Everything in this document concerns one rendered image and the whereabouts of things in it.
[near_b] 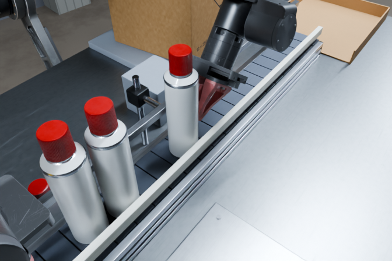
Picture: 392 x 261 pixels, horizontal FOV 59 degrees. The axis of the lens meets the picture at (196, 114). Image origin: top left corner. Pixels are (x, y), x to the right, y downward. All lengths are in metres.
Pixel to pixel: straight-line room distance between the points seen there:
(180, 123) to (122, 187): 0.13
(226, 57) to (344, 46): 0.54
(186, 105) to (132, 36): 0.44
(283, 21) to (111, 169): 0.31
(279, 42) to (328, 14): 0.67
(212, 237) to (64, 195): 0.21
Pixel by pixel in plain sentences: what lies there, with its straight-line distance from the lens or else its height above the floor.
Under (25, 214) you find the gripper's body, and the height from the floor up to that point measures 1.11.
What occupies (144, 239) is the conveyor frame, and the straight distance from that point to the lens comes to 0.56.
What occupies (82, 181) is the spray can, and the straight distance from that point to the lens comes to 0.43.
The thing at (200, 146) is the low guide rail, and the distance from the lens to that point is 0.58.
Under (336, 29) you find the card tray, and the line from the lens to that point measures 1.12.
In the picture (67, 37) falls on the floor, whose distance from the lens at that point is 2.81.
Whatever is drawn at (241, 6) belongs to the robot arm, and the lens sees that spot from 0.57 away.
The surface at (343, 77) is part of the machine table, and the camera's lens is 0.93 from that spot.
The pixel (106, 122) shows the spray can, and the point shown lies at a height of 1.07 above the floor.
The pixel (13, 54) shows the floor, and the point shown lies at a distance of 2.76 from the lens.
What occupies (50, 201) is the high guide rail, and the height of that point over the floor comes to 0.96.
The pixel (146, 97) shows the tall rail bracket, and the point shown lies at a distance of 0.60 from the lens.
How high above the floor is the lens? 1.35
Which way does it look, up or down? 43 degrees down
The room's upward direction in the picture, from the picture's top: straight up
